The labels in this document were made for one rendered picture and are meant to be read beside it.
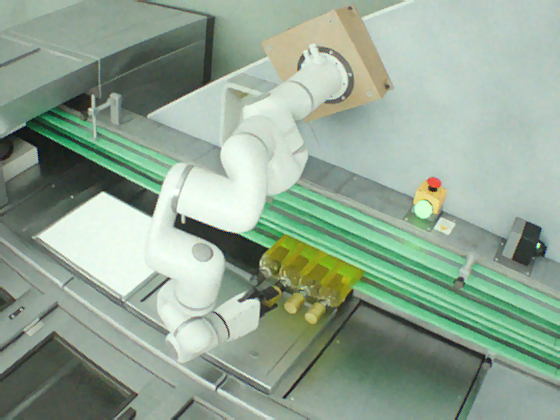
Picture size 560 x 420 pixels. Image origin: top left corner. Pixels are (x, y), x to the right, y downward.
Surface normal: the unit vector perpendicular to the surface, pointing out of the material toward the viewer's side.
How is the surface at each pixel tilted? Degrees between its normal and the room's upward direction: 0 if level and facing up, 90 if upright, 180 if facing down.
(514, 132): 0
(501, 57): 0
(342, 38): 5
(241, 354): 90
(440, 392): 90
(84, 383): 90
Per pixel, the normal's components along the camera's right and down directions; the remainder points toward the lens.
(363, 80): -0.50, 0.54
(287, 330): 0.10, -0.80
